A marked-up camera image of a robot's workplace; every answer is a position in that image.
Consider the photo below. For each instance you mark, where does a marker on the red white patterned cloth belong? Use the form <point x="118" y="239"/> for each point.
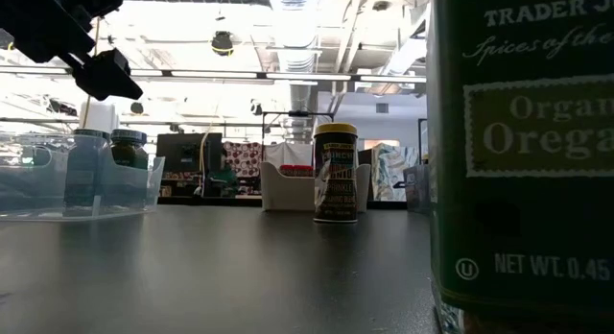
<point x="242" y="159"/>

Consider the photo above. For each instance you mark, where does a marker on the clear plastic bin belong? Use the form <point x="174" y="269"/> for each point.
<point x="416" y="190"/>
<point x="29" y="199"/>

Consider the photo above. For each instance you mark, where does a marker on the white round container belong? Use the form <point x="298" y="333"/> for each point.
<point x="98" y="115"/>

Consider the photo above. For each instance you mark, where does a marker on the black monitor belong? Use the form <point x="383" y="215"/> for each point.
<point x="187" y="151"/>

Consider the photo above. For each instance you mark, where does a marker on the red-lid smoked paprika tin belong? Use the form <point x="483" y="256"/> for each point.
<point x="296" y="171"/>

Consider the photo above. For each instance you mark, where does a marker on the white plastic bin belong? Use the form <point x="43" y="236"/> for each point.
<point x="283" y="190"/>

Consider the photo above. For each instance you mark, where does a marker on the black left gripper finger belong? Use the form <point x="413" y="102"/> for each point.
<point x="108" y="77"/>

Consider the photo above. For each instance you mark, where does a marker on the teal patterned cloth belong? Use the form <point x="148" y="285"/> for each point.
<point x="391" y="171"/>

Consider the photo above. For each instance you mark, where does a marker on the yellow-lid brown spice can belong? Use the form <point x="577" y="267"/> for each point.
<point x="336" y="190"/>

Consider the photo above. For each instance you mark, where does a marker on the black round ceiling lamp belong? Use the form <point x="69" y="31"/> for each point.
<point x="222" y="42"/>

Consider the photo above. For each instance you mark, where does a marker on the green-lid oregano jar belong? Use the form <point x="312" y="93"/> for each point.
<point x="527" y="204"/>
<point x="86" y="175"/>
<point x="128" y="156"/>

